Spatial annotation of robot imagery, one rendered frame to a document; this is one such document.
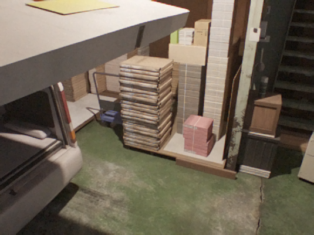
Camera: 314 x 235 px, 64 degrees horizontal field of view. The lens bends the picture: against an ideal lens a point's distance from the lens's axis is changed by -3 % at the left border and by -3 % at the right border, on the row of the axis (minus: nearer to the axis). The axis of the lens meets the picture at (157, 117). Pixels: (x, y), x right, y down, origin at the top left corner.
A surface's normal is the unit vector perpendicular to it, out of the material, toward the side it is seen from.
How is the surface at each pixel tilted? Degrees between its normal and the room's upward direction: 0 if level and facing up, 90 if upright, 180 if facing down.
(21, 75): 106
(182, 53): 91
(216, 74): 90
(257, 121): 90
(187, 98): 90
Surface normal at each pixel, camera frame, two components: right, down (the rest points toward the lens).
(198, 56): -0.40, 0.43
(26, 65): 0.85, 0.45
